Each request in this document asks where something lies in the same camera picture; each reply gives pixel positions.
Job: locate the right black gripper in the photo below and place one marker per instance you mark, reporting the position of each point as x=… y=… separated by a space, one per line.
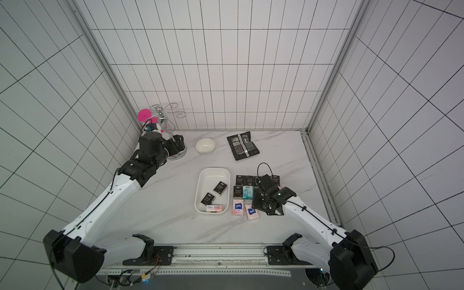
x=263 y=202

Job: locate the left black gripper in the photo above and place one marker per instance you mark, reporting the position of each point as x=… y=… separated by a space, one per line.
x=171 y=144

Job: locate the teal tissue pack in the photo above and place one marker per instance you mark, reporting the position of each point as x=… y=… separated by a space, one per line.
x=248 y=192

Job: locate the pink blue tissue pack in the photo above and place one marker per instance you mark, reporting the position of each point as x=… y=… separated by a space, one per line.
x=238 y=207

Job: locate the black Face tissue pack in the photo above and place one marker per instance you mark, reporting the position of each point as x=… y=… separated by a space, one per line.
x=240 y=180

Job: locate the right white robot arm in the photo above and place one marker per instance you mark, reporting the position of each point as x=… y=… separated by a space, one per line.
x=326 y=235

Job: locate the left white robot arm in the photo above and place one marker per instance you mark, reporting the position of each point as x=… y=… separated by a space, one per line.
x=73 y=250

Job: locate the white storage box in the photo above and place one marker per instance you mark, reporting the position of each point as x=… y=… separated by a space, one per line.
x=207 y=181

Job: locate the pink cup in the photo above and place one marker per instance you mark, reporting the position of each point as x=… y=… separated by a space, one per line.
x=146 y=116

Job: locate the chrome cup stand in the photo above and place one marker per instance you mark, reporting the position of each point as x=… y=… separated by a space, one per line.
x=165 y=120

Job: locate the white bowl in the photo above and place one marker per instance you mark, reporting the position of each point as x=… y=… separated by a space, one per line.
x=205 y=145

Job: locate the black tissue multipack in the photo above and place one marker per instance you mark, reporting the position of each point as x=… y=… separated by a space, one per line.
x=242 y=147

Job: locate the lower pink blue pack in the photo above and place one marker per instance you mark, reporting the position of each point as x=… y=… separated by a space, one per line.
x=214 y=209

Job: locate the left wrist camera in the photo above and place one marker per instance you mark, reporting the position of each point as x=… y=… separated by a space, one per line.
x=152 y=127

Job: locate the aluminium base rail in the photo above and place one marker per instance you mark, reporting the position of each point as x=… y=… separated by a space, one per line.
x=232 y=255

